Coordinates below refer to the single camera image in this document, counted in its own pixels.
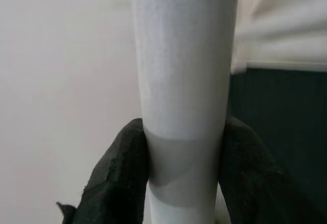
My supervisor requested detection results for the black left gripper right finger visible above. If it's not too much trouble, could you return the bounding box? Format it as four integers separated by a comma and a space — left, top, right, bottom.
218, 114, 327, 224

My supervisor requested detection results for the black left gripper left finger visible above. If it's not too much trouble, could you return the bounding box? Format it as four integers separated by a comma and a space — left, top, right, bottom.
56, 118, 152, 224

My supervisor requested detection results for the white plastic table leg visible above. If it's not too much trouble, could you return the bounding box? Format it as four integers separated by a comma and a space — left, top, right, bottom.
129, 0, 242, 224

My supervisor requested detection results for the black cloth mat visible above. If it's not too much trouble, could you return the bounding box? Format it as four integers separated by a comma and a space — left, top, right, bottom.
228, 66, 327, 209

